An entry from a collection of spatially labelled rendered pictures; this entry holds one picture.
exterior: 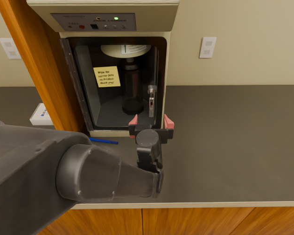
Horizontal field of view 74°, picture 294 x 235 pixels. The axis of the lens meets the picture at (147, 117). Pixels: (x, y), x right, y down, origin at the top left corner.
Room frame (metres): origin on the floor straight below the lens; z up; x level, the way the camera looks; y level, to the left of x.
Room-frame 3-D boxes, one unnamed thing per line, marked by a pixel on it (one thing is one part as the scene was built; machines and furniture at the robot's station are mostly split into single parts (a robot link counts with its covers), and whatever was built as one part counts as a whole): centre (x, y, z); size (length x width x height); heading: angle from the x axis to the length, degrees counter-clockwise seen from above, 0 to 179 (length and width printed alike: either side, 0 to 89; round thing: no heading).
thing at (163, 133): (0.38, -0.01, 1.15); 0.10 x 0.07 x 0.07; 90
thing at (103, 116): (0.57, 0.09, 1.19); 0.30 x 0.01 x 0.40; 90
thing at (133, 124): (0.45, 0.02, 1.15); 0.09 x 0.07 x 0.07; 1
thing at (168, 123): (0.45, -0.05, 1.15); 0.09 x 0.07 x 0.07; 1
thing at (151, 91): (0.54, -0.02, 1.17); 0.05 x 0.03 x 0.10; 0
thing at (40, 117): (0.71, 0.46, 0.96); 0.16 x 0.12 x 0.04; 90
